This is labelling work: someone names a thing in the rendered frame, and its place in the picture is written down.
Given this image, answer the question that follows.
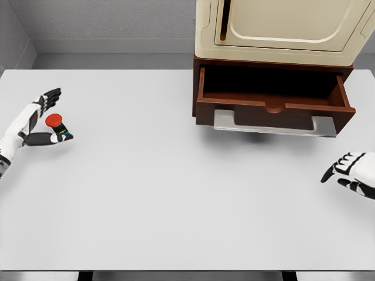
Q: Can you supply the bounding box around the cream and brown cabinet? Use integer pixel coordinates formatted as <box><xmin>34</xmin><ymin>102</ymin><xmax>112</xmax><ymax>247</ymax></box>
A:
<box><xmin>192</xmin><ymin>0</ymin><xmax>375</xmax><ymax>125</ymax></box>

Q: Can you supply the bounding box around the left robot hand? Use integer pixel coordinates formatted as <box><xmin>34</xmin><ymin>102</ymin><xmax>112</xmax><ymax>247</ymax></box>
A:
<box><xmin>8</xmin><ymin>87</ymin><xmax>74</xmax><ymax>148</ymax></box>

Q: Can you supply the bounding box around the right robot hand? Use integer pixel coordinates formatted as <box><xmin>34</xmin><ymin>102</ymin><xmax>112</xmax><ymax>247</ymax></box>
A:
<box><xmin>320</xmin><ymin>151</ymin><xmax>375</xmax><ymax>201</ymax></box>

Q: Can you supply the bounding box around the red button switch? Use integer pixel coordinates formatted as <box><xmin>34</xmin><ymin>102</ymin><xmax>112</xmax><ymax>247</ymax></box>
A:
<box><xmin>45</xmin><ymin>114</ymin><xmax>72</xmax><ymax>138</ymax></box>

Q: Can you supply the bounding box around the silver drawer handle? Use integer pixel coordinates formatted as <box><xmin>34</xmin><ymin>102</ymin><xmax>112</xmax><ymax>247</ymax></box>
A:
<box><xmin>213</xmin><ymin>109</ymin><xmax>338</xmax><ymax>139</ymax></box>

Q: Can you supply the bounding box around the brown wooden drawer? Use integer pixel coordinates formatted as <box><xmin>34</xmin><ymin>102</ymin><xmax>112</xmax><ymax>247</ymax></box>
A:
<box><xmin>195</xmin><ymin>66</ymin><xmax>357</xmax><ymax>136</ymax></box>

